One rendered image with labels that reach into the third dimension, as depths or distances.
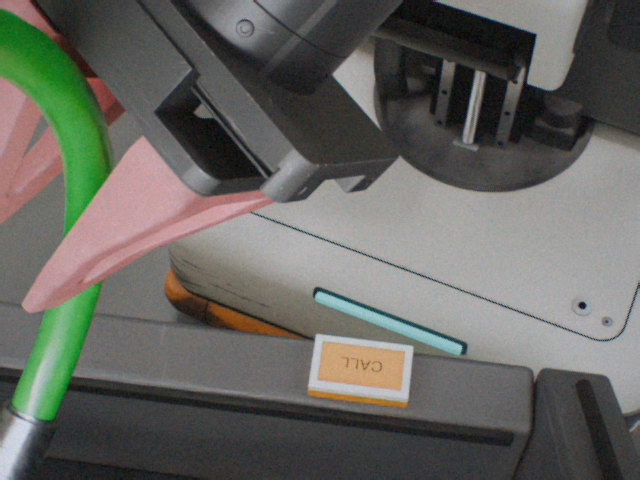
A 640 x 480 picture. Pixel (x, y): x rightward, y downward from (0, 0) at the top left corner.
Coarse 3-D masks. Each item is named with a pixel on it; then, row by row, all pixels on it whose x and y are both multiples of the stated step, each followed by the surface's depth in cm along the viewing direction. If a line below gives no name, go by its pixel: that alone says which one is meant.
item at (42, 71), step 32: (0, 32) 26; (32, 32) 28; (0, 64) 27; (32, 64) 28; (64, 64) 29; (32, 96) 29; (64, 96) 30; (64, 128) 31; (96, 128) 32; (64, 160) 33; (96, 160) 33; (96, 192) 34; (64, 224) 36; (96, 288) 37; (64, 320) 37; (32, 352) 37; (64, 352) 37; (32, 384) 37; (64, 384) 38; (32, 416) 37
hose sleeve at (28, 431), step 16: (0, 416) 38; (16, 416) 37; (0, 432) 37; (16, 432) 37; (32, 432) 37; (48, 432) 38; (0, 448) 37; (16, 448) 37; (32, 448) 37; (0, 464) 37; (16, 464) 37; (32, 464) 38
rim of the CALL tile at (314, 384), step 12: (324, 336) 64; (336, 336) 64; (384, 348) 64; (396, 348) 64; (408, 348) 64; (312, 360) 63; (408, 360) 63; (312, 372) 63; (408, 372) 63; (312, 384) 63; (324, 384) 63; (336, 384) 63; (348, 384) 63; (408, 384) 63; (372, 396) 62; (384, 396) 62; (396, 396) 62
